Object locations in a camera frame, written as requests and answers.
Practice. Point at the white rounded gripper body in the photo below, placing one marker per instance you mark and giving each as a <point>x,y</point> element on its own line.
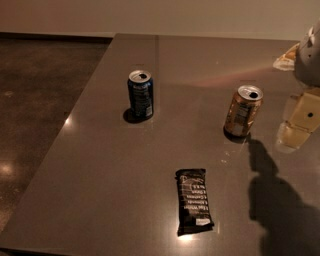
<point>308,63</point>

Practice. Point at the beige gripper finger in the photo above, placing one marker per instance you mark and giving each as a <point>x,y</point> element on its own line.
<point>301,118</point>
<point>286,62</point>

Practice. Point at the orange soda can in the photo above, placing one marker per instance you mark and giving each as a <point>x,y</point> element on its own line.
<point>243,110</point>

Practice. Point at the blue pepsi can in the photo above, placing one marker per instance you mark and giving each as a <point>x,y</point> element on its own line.
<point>140,87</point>

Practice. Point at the black snack bar wrapper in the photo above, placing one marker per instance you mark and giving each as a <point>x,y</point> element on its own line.
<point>194,211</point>

